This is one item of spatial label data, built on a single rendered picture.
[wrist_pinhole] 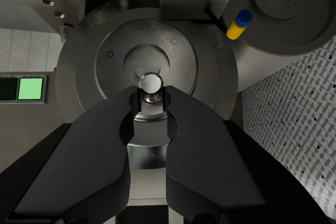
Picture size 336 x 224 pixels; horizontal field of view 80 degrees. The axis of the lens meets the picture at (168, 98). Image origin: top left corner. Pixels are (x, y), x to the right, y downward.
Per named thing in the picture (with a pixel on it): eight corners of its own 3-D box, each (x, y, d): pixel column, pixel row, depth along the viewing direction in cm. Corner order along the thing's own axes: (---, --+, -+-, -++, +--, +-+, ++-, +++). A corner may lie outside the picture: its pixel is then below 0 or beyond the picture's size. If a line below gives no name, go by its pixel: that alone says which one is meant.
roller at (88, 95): (214, 6, 17) (225, 144, 15) (182, 82, 43) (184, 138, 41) (77, 6, 17) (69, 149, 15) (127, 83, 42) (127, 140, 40)
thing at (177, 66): (184, 8, 15) (210, 104, 14) (182, 23, 17) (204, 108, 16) (85, 27, 15) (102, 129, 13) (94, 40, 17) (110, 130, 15)
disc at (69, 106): (231, -9, 18) (247, 166, 15) (229, -5, 18) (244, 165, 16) (60, -9, 17) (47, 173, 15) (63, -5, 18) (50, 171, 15)
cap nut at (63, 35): (71, 25, 50) (70, 42, 49) (77, 32, 53) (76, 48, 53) (56, 25, 50) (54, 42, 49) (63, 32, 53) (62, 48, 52)
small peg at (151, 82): (162, 70, 11) (164, 94, 11) (162, 83, 14) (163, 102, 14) (137, 72, 11) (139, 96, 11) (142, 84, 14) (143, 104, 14)
